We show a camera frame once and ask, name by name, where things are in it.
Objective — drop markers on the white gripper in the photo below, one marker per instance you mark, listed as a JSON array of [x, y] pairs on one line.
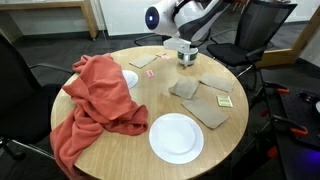
[[176, 44]]

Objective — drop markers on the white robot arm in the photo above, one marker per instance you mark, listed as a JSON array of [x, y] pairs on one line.
[[180, 16]]

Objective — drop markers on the white mug with green band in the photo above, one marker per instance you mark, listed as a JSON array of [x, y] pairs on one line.
[[187, 59]]

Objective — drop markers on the pink sugar packet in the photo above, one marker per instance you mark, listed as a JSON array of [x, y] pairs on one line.
[[150, 73], [165, 57]]

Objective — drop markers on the small tan packet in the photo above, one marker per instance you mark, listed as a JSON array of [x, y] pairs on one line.
[[160, 53]]

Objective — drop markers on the small white plate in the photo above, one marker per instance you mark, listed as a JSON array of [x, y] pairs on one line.
[[131, 78]]

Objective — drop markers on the yellow green tea packet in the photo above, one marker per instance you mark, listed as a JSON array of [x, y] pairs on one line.
[[224, 101]]

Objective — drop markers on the black mesh office chair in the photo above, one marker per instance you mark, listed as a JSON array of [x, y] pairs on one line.
[[256, 30]]

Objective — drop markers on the orange fleece blanket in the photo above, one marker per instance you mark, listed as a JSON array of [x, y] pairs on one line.
[[100, 96]]

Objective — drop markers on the large white plate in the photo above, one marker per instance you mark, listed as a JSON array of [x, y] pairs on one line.
[[176, 138]]

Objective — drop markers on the light wooden table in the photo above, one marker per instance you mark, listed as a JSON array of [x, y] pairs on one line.
[[60, 6]]

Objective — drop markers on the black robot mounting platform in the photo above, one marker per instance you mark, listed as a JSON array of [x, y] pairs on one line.
[[296, 133]]

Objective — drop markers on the wooden frame beam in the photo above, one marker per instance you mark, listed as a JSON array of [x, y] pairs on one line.
[[296, 43]]

